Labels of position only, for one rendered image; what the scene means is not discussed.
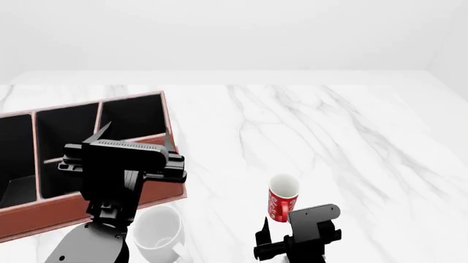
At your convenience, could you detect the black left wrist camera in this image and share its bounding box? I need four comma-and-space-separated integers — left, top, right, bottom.
81, 138, 168, 173

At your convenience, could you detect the red mug with white print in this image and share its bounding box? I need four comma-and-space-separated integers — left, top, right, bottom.
268, 173, 301, 224

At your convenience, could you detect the dark grey right wrist camera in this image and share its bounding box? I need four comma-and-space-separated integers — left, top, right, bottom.
287, 203, 341, 240

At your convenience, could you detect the red-brown compartment caddy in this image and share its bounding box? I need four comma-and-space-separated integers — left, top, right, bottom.
0, 91, 189, 244

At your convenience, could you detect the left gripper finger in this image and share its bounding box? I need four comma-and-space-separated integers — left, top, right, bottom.
83, 121, 113, 145
162, 127, 178, 153

